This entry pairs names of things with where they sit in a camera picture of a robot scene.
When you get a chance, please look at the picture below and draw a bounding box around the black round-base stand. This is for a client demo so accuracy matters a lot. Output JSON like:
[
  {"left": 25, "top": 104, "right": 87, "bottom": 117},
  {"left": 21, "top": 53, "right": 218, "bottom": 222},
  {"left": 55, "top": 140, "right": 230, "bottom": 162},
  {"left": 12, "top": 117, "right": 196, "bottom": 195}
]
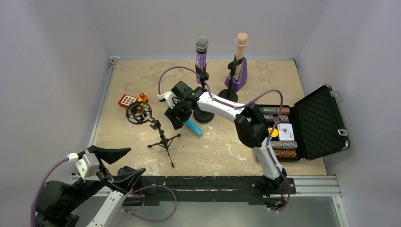
[
  {"left": 218, "top": 56, "right": 238, "bottom": 102},
  {"left": 193, "top": 65, "right": 214, "bottom": 123}
]

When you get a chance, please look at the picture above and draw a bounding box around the red poker chip roll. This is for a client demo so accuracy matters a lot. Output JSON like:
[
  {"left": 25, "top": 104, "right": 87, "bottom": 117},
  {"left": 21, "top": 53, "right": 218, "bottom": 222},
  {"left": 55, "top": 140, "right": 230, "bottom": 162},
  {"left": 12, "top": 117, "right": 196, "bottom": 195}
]
[{"left": 274, "top": 150, "right": 297, "bottom": 159}]

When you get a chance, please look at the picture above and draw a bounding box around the black round-base stand front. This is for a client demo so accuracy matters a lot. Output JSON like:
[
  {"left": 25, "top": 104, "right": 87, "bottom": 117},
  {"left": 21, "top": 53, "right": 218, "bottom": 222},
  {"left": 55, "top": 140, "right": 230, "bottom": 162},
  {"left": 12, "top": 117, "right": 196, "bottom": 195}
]
[{"left": 218, "top": 56, "right": 238, "bottom": 102}]

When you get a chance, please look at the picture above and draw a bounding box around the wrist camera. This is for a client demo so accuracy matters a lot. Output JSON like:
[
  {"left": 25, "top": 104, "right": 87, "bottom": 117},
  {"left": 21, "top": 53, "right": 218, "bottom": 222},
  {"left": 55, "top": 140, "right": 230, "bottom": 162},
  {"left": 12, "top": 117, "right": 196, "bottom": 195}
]
[
  {"left": 67, "top": 152, "right": 100, "bottom": 181},
  {"left": 158, "top": 91, "right": 175, "bottom": 108}
]

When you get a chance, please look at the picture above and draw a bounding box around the black tripod mic stand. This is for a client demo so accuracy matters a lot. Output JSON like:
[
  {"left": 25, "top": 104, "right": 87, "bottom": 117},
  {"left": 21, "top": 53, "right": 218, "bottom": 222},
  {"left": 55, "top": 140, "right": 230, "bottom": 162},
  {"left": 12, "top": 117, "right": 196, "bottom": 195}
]
[{"left": 125, "top": 101, "right": 182, "bottom": 168}]

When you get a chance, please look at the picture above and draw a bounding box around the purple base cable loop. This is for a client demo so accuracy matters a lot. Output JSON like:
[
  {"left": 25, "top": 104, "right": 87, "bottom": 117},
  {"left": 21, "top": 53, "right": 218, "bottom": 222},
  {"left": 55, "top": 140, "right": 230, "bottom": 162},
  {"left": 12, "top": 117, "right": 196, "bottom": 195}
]
[{"left": 121, "top": 184, "right": 178, "bottom": 223}]

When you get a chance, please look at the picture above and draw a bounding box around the black poker chip case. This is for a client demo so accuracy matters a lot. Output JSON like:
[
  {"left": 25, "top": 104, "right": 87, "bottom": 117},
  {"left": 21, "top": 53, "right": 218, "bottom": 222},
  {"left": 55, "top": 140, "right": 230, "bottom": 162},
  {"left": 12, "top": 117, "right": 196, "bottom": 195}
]
[{"left": 259, "top": 84, "right": 350, "bottom": 162}]

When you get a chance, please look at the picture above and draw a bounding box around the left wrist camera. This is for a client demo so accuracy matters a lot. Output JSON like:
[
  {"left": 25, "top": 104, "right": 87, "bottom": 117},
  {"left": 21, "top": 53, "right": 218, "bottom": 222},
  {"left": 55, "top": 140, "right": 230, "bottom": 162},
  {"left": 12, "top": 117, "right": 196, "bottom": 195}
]
[{"left": 67, "top": 152, "right": 100, "bottom": 181}]

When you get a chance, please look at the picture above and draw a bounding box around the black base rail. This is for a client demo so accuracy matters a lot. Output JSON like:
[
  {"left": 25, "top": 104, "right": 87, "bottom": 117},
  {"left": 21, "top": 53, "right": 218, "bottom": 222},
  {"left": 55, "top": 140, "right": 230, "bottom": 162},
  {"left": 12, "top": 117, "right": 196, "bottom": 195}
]
[{"left": 67, "top": 174, "right": 340, "bottom": 208}]

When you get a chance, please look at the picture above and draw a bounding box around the purple glitter microphone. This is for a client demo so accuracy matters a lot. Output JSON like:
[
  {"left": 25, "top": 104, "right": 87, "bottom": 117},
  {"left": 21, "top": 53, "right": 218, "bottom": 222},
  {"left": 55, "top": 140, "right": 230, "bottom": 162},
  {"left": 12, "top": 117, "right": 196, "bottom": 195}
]
[{"left": 195, "top": 36, "right": 209, "bottom": 84}]

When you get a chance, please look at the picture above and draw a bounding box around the white playing card box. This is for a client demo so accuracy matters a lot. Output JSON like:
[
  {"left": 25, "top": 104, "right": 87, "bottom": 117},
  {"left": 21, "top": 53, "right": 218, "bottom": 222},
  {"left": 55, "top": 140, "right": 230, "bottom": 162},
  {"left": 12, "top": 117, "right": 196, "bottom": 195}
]
[{"left": 277, "top": 123, "right": 295, "bottom": 141}]

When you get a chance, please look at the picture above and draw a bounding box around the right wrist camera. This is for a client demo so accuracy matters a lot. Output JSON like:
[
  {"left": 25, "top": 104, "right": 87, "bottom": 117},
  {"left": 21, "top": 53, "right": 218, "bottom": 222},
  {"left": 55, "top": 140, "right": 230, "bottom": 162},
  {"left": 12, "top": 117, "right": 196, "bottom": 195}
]
[{"left": 158, "top": 91, "right": 175, "bottom": 108}]

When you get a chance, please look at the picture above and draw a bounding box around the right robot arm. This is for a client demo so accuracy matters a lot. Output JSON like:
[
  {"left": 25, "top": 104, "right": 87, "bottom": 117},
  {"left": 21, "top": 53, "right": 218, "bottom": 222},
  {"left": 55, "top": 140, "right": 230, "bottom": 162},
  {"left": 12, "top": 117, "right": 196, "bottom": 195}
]
[{"left": 158, "top": 81, "right": 292, "bottom": 195}]

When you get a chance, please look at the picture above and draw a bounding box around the green poker chip roll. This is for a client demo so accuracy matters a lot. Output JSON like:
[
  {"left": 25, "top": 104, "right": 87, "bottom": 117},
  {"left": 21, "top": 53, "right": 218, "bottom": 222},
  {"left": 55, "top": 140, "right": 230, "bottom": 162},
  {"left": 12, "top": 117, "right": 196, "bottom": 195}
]
[{"left": 259, "top": 107, "right": 278, "bottom": 115}]

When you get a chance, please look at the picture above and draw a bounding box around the purple metronome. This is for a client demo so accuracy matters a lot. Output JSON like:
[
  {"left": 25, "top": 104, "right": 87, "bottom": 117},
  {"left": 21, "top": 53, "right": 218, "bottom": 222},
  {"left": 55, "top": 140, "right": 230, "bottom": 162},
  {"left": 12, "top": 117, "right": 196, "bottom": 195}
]
[{"left": 224, "top": 57, "right": 248, "bottom": 92}]

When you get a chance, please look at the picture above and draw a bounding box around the red yellow toy block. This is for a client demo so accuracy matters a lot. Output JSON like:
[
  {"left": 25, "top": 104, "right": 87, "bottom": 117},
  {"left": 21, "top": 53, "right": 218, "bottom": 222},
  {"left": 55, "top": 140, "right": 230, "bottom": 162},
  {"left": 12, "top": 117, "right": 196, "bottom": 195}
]
[{"left": 118, "top": 93, "right": 148, "bottom": 111}]

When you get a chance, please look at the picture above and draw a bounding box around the blue plastic microphone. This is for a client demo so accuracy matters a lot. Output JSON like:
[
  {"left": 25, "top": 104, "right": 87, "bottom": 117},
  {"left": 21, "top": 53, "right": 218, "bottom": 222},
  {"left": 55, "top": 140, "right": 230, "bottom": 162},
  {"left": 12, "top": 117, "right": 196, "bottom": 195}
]
[{"left": 185, "top": 119, "right": 202, "bottom": 136}]

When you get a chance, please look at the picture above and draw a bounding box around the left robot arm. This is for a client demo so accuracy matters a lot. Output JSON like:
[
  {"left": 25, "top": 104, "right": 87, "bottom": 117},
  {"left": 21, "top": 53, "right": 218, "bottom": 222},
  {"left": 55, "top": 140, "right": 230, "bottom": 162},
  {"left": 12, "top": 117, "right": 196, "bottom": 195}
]
[{"left": 30, "top": 145, "right": 146, "bottom": 227}]

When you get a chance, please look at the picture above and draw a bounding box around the pink plastic microphone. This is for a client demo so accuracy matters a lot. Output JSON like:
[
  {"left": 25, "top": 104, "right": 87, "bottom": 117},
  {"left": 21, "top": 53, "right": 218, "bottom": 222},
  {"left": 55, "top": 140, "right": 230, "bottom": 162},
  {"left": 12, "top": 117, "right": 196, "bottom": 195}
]
[{"left": 235, "top": 32, "right": 248, "bottom": 74}]

